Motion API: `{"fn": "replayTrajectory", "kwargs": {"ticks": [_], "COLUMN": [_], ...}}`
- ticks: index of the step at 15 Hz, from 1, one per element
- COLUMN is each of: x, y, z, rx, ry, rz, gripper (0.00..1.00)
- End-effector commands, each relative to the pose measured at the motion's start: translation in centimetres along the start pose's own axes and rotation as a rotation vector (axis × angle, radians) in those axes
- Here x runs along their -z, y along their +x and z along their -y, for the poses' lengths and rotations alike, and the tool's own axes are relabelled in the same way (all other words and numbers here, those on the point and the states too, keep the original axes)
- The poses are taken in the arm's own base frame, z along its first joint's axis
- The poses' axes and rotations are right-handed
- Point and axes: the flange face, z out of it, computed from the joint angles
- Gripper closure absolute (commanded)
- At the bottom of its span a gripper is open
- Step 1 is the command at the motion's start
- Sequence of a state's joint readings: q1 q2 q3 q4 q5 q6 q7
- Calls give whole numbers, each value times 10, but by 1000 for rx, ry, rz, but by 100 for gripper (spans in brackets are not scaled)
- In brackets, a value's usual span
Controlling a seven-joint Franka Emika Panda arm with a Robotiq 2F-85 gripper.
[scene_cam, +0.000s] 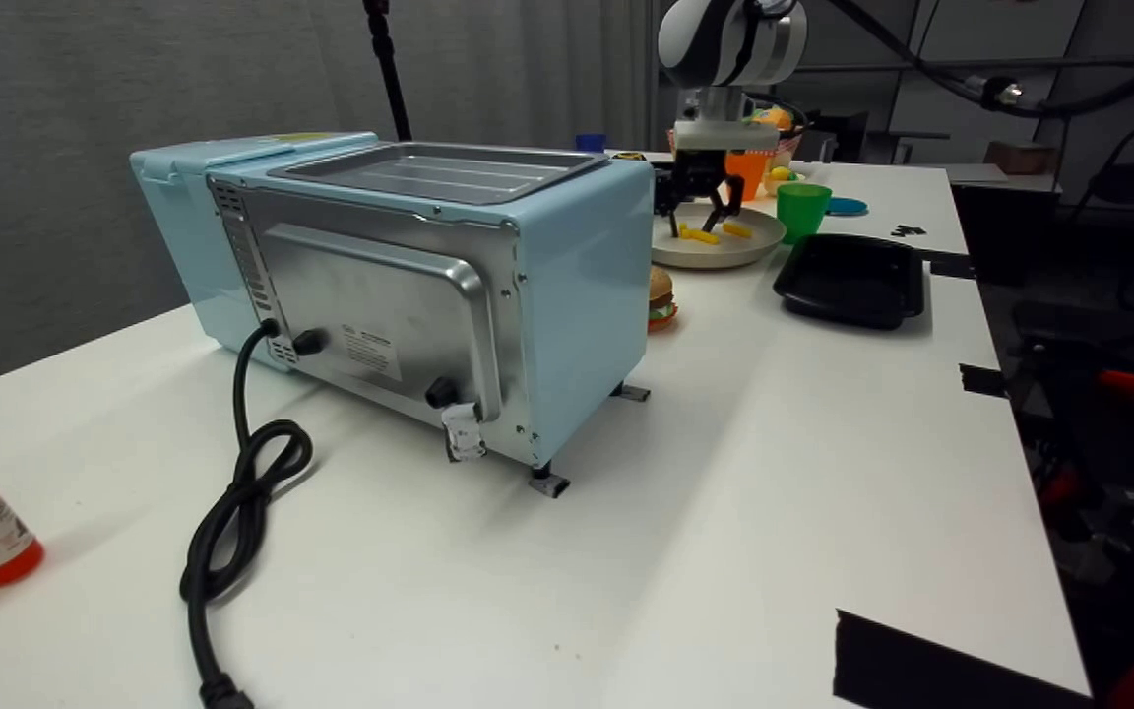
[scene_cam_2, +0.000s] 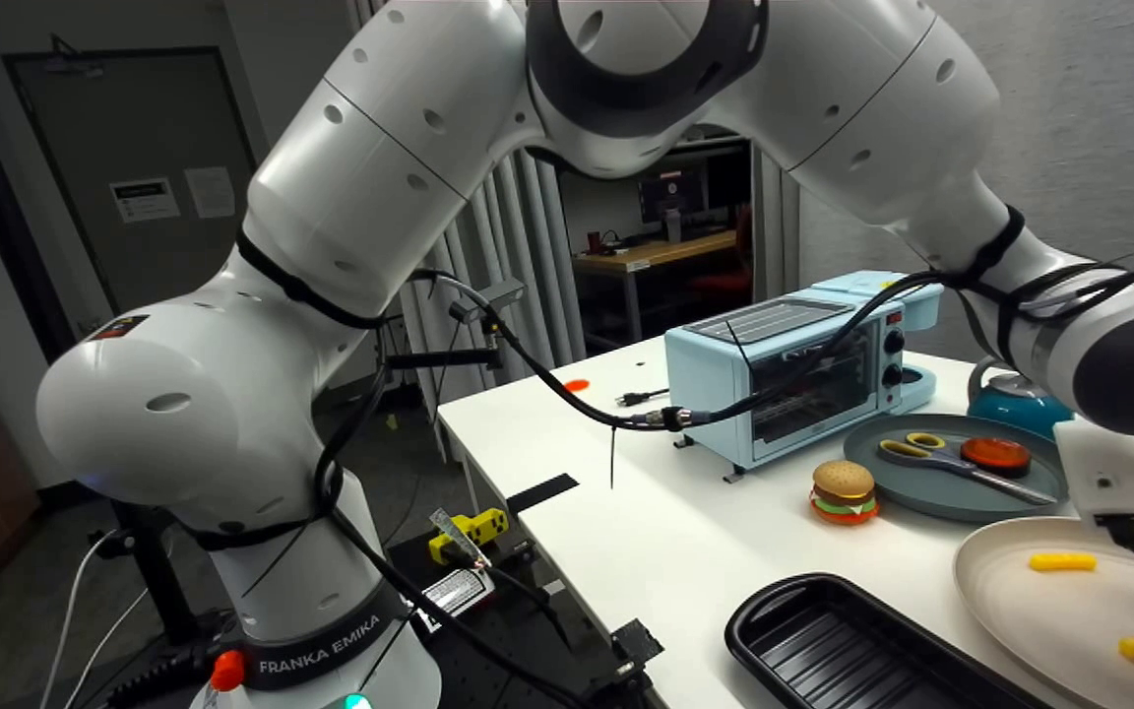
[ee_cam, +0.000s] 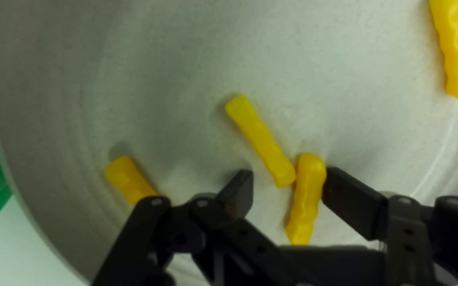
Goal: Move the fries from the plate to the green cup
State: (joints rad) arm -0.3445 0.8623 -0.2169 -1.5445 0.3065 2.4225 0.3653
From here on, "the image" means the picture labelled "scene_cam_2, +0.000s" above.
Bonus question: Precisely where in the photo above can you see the cream round plate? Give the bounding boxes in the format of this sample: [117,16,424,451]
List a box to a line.
[952,514,1134,709]

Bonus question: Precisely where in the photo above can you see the dark teal plate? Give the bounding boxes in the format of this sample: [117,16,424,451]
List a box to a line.
[841,410,1073,528]

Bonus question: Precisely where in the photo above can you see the red round toy slice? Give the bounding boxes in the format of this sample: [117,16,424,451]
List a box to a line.
[959,432,1035,479]

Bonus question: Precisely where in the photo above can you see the black plastic tray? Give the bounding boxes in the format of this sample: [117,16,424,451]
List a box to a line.
[722,573,1056,709]

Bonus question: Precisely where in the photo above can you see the toy burger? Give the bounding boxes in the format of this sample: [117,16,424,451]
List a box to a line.
[808,458,888,528]

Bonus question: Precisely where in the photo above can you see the light blue toaster oven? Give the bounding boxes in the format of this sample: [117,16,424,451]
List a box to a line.
[661,268,947,477]

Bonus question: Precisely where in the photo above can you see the black tape strip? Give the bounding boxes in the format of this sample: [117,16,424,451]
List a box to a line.
[612,620,669,670]
[505,469,585,515]

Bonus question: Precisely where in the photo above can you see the metal storage shelf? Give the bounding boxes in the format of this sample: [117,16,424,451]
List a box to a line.
[560,130,762,346]

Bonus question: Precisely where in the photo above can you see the wooden desk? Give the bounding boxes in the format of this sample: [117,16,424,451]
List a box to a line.
[575,227,745,346]

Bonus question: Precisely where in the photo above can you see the dark computer monitor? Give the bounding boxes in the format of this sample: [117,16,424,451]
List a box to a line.
[638,162,718,240]

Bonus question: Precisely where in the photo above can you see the yellow clamp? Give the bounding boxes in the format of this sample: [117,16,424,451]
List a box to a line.
[424,503,518,573]

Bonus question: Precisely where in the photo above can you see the white curtain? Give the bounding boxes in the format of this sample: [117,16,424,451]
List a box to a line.
[386,142,591,437]

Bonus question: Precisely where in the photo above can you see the silver metal clamp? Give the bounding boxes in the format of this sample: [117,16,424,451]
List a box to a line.
[401,567,501,633]

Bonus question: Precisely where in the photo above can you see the red capped white bottle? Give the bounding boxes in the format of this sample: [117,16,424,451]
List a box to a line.
[188,646,260,709]

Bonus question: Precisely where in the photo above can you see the white paper notice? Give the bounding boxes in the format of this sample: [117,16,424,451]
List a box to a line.
[187,164,239,221]
[112,175,187,227]

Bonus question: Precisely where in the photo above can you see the grey door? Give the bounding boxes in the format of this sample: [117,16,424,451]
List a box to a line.
[4,47,266,319]

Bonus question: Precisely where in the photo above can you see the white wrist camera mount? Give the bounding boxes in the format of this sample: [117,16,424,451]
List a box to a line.
[1056,418,1134,554]

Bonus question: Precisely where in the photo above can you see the blue pot with handle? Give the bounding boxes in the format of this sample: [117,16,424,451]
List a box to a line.
[964,357,1075,445]

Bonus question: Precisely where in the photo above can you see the yellow handled scissors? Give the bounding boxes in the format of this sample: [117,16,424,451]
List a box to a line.
[876,430,1066,510]

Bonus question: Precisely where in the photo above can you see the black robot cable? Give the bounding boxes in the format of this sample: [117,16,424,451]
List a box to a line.
[308,268,1134,709]

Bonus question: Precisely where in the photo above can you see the camera on black stand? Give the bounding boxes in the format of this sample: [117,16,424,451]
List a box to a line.
[382,280,523,377]

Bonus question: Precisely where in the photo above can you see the white floor cable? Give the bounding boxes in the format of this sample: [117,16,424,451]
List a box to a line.
[31,524,150,709]

